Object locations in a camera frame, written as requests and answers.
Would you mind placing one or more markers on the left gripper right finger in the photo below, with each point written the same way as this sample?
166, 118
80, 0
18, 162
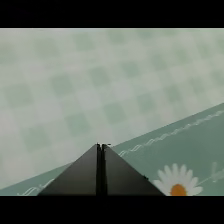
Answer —
125, 176

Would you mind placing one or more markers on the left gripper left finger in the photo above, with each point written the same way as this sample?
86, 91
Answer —
80, 176

